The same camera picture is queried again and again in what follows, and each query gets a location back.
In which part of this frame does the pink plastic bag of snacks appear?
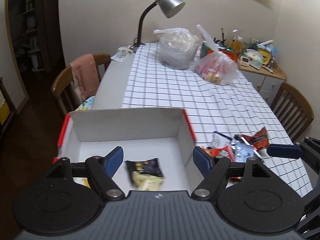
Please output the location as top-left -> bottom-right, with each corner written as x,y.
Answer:
190,24 -> 238,85

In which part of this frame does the dark bookshelf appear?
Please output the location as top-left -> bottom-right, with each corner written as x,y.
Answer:
7,0 -> 65,87

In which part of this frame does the clear plastic bag with container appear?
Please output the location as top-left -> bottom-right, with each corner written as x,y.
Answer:
153,28 -> 199,70

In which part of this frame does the orange liquid bottle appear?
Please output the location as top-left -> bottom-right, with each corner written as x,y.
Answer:
228,36 -> 244,53

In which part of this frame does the red white cardboard box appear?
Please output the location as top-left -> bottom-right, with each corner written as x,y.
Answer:
57,108 -> 203,192

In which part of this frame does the orange green storage basket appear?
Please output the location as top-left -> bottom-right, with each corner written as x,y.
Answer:
199,42 -> 239,62

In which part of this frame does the yellow minion snack pack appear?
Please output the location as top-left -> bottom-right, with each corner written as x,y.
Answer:
81,178 -> 90,188

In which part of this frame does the wooden chair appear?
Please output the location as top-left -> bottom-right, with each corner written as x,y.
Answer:
271,82 -> 314,142
52,53 -> 111,114

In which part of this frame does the white blue snack packet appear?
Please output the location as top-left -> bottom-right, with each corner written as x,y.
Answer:
209,131 -> 232,148

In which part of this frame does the black white grid tablecloth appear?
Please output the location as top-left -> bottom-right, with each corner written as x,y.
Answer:
121,42 -> 313,198

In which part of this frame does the white kitchen timer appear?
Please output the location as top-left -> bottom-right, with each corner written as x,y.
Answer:
238,56 -> 250,67

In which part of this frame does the cream black snack packet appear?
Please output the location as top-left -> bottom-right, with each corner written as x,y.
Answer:
125,158 -> 165,191

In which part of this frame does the yellow box on cabinet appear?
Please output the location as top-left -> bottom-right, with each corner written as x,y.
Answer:
258,48 -> 272,66

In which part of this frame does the red chips snack bag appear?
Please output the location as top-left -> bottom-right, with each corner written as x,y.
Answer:
202,145 -> 235,162

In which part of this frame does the right wooden chair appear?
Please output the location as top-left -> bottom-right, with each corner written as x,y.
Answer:
271,82 -> 314,142

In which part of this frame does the light blue snack packet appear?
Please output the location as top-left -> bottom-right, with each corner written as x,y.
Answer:
231,140 -> 257,163

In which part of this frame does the left wooden chair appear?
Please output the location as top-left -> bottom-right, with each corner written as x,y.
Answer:
52,53 -> 111,114

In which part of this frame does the silver desk lamp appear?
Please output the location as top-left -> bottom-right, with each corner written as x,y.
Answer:
130,0 -> 185,53

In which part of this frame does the grey drawer cabinet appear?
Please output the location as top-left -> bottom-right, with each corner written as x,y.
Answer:
239,65 -> 287,106

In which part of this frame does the dark red snack bag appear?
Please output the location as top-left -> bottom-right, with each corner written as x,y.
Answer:
235,127 -> 270,151

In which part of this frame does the pink towel on chair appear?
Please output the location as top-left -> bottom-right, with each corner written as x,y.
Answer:
70,54 -> 100,102

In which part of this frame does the floral cloth on chair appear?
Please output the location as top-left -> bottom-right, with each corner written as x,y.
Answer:
75,96 -> 95,111

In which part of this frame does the small packet near lamp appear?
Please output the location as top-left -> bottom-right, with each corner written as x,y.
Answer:
111,46 -> 133,62

